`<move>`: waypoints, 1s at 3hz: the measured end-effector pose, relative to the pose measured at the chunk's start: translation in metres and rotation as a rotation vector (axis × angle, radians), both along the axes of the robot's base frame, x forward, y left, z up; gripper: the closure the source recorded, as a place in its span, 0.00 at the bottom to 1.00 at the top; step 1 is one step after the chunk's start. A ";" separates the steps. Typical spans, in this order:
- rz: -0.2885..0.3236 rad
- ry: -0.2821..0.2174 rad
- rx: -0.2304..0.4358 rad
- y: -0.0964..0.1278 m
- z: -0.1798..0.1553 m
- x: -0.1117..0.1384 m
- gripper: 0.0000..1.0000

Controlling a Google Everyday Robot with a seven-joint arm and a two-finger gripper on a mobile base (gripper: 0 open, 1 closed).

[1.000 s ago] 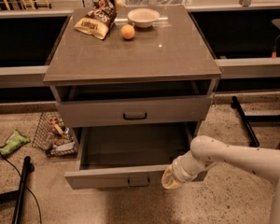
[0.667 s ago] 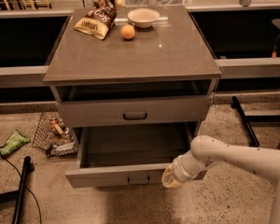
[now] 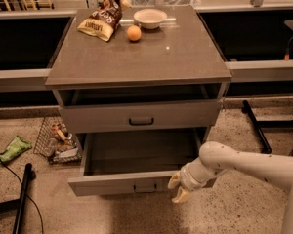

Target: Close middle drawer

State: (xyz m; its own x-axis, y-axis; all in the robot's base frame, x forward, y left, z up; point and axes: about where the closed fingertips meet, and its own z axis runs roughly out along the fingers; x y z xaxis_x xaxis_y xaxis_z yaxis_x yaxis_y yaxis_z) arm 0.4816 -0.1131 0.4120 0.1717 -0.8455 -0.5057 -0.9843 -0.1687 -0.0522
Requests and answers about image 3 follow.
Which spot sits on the green snack bag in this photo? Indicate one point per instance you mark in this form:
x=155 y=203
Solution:
x=14 y=149

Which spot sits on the brown chip bag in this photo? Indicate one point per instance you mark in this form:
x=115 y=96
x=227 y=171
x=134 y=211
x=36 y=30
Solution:
x=103 y=22

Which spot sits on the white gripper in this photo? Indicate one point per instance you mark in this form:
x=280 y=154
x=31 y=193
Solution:
x=187 y=177

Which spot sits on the grey drawer cabinet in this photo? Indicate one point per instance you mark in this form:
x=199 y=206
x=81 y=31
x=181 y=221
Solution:
x=175 y=62

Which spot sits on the white bowl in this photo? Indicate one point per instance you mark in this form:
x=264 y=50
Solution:
x=150 y=18

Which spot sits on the orange fruit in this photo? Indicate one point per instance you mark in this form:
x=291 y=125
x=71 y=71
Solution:
x=134 y=33

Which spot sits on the wire basket with items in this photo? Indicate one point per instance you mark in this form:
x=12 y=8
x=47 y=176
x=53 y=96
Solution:
x=55 y=143

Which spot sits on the black stand leg right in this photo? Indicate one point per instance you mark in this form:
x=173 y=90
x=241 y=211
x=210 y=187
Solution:
x=260 y=125

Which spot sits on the black stand leg left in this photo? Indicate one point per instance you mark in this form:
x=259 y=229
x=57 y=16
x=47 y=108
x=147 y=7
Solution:
x=18 y=205

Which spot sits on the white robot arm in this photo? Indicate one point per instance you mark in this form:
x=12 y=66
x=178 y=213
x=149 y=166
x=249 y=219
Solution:
x=215 y=159

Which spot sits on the black stand leg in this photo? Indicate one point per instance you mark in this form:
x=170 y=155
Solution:
x=260 y=125
x=18 y=205

